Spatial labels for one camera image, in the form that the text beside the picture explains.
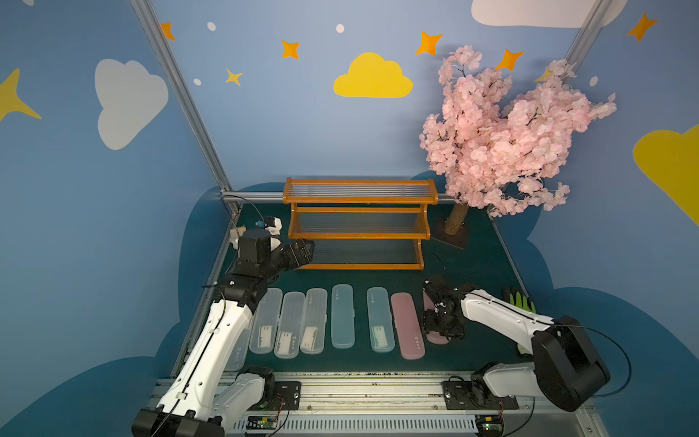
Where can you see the orange three-tier shelf rack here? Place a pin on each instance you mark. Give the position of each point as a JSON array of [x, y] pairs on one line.
[[362, 225]]

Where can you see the pink blossom artificial tree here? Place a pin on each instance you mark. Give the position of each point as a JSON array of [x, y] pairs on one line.
[[497, 157]]

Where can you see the green black work glove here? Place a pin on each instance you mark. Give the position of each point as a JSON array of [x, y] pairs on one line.
[[518, 299]]

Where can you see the right circuit board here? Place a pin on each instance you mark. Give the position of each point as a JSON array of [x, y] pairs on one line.
[[489, 426]]

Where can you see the pink pencil case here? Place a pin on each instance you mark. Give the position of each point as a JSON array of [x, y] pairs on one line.
[[407, 326], [432, 336]]

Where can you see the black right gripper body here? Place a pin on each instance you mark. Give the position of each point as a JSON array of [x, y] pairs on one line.
[[443, 315]]

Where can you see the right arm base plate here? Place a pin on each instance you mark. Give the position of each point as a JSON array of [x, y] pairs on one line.
[[467, 395]]

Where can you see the aluminium front rail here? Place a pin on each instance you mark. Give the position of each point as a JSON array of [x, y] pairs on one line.
[[405, 404]]

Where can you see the beige knit work glove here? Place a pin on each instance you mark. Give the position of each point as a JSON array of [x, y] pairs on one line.
[[234, 236]]

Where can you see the clear pencil case far left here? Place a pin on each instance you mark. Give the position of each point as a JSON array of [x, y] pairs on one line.
[[238, 356]]

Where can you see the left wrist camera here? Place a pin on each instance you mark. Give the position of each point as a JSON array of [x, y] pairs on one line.
[[273, 225]]

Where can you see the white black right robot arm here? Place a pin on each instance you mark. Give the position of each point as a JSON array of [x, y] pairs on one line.
[[565, 368]]

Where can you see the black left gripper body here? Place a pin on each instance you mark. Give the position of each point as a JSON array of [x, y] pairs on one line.
[[298, 253]]

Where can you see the left green circuit board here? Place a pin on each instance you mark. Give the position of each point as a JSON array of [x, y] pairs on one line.
[[262, 424]]

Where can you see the clear pencil case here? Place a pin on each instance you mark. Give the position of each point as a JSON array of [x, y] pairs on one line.
[[290, 325], [265, 323], [238, 356], [315, 318]]

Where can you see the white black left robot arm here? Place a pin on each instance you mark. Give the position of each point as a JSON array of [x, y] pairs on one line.
[[191, 406]]

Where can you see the light blue pencil case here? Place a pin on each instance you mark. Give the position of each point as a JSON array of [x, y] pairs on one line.
[[380, 320], [342, 316]]

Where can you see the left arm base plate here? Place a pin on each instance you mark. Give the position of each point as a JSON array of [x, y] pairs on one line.
[[285, 397]]

